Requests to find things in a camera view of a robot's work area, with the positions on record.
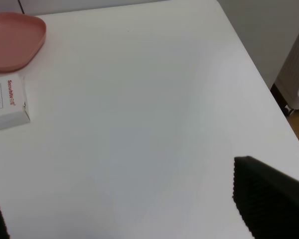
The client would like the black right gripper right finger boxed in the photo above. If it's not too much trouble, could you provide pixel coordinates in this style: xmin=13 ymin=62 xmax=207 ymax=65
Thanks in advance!
xmin=232 ymin=156 xmax=299 ymax=239

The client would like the white cardboard box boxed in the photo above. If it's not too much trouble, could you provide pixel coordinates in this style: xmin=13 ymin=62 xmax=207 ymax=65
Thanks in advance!
xmin=0 ymin=74 xmax=30 ymax=130

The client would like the white perforated appliance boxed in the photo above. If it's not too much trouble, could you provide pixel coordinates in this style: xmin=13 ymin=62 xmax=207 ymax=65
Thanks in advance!
xmin=275 ymin=34 xmax=299 ymax=110

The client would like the pink plastic tray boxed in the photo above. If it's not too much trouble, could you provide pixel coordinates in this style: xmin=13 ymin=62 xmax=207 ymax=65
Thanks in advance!
xmin=0 ymin=12 xmax=46 ymax=73

